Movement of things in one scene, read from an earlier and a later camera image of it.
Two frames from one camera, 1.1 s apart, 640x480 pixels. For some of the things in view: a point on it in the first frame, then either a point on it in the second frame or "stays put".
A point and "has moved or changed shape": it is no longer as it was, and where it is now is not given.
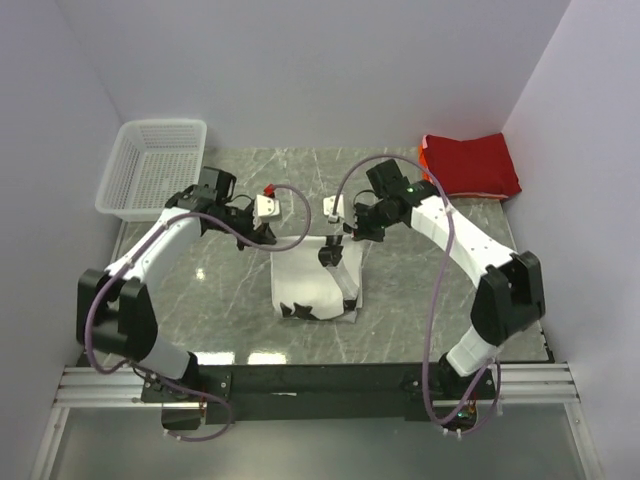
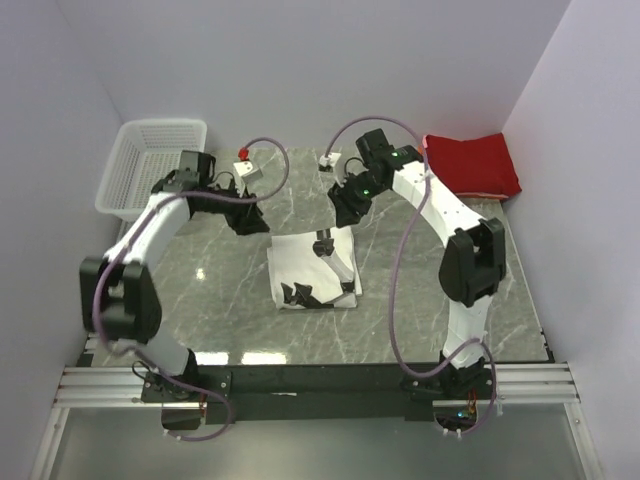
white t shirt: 299,276 has moved or changed shape
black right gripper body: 372,221 → 356,193
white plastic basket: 151,162 stays put
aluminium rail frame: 544,385 stays put
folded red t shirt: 481,166 stays put
